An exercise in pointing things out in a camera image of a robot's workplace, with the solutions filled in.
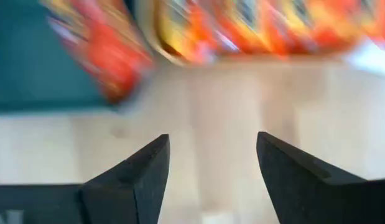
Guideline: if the white plastic bin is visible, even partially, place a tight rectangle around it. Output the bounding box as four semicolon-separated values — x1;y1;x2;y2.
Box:
343;39;385;77

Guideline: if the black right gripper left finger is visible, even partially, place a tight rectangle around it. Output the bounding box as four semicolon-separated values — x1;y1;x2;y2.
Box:
0;133;170;224

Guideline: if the teal plastic bin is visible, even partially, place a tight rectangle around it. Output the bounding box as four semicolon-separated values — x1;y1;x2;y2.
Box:
0;0;124;113

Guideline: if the red noodle packet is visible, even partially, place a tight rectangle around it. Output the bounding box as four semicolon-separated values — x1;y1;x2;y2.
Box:
39;0;155;105

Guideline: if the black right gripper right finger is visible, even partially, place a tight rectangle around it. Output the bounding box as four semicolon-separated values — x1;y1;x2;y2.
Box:
256;131;385;224

